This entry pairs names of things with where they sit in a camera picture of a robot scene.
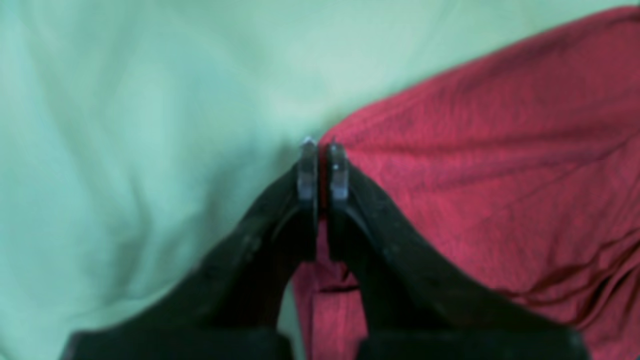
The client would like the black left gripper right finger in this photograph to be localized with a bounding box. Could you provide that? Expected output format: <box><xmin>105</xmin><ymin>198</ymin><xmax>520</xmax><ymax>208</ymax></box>
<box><xmin>327</xmin><ymin>143</ymin><xmax>590</xmax><ymax>360</ymax></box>

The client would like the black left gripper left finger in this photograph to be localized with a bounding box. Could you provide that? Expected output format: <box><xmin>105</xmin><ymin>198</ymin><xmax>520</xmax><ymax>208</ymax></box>
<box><xmin>62</xmin><ymin>138</ymin><xmax>319</xmax><ymax>360</ymax></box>

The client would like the red long-sleeve shirt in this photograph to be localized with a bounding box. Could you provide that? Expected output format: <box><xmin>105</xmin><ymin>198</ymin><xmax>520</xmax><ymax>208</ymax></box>
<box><xmin>320</xmin><ymin>6</ymin><xmax>640</xmax><ymax>360</ymax></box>

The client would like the green table cloth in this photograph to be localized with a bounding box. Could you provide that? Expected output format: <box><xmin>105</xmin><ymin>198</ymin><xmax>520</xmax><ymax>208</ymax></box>
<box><xmin>0</xmin><ymin>0</ymin><xmax>637</xmax><ymax>360</ymax></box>

